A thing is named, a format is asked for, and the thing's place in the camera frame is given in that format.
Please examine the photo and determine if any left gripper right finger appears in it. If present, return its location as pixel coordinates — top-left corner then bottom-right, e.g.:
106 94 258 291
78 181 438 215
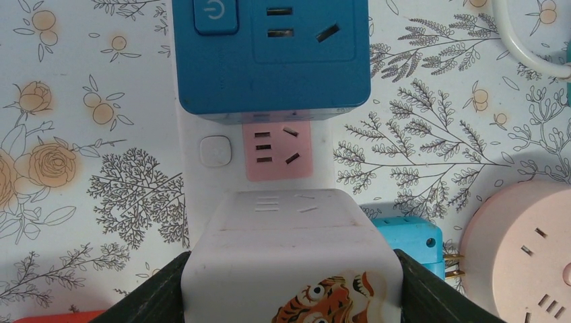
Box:
394 249 502 323

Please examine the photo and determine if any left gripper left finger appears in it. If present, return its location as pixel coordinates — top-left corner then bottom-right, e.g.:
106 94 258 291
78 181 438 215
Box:
92 251 191 323

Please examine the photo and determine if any red cube socket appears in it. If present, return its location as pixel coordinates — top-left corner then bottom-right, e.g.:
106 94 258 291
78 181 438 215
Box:
14 311 104 323

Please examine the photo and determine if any white pink cube socket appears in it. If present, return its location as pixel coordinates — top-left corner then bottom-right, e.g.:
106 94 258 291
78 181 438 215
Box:
181 189 403 322

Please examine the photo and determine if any dark blue cube socket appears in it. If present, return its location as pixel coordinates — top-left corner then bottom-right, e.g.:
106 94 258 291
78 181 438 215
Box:
170 0 371 124

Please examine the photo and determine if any small cyan cube socket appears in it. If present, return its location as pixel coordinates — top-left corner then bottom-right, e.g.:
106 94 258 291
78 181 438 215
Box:
372 217 465 279

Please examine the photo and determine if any pink round power socket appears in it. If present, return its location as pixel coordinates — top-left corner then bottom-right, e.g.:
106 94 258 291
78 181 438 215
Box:
459 181 570 322

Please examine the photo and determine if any floral table mat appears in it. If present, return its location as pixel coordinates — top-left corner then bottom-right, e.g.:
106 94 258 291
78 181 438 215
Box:
1 1 570 322

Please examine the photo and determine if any white multicolour power strip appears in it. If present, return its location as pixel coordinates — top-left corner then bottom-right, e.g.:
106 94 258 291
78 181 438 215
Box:
172 37 333 247

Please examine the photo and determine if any white coiled cable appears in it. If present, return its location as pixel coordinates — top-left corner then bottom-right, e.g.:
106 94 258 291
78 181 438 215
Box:
490 0 571 81

